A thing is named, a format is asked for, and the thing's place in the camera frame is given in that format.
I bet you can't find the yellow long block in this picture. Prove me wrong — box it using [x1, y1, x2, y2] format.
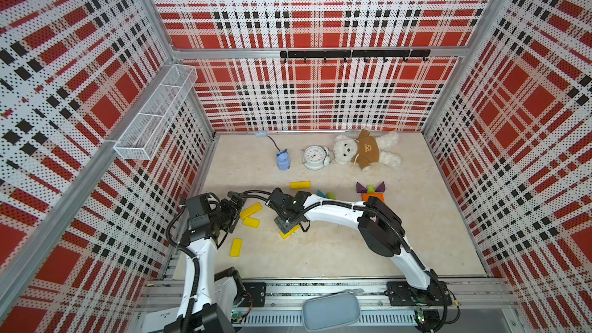
[290, 180, 311, 190]
[240, 203, 262, 219]
[279, 225, 301, 240]

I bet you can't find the purple triangle block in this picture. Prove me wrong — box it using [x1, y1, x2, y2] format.
[356, 183, 368, 194]
[375, 182, 385, 193]

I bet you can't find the orange trapezoid block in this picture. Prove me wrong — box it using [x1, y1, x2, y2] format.
[362, 193, 385, 202]

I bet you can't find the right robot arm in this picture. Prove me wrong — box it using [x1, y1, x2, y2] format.
[228, 188, 452, 306]

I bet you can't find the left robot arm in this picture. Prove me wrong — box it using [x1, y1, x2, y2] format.
[163, 192, 247, 332]

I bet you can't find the small yellow block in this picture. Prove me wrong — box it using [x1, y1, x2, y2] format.
[243, 217, 261, 229]

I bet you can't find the yellow block bottom left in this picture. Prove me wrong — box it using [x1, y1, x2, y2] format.
[230, 239, 242, 257]

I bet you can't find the yellow long block top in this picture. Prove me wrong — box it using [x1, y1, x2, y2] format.
[290, 180, 311, 190]

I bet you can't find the white alarm clock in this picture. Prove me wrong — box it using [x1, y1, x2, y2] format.
[303, 146, 331, 171]

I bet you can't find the white teddy bear brown hoodie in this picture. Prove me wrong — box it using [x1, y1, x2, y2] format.
[332, 129, 402, 171]

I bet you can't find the grey pouch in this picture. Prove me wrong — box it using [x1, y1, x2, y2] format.
[302, 291, 362, 332]

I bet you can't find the white box device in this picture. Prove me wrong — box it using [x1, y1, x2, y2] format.
[140, 308, 180, 333]

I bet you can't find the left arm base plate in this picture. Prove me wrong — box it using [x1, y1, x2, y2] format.
[234, 282, 267, 308]

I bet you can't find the white wire basket shelf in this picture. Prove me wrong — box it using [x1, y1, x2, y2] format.
[114, 64, 197, 160]

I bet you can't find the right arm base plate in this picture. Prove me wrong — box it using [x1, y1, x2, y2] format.
[385, 281, 453, 307]

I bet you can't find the black hook rail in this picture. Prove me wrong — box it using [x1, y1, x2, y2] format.
[280, 49, 431, 60]

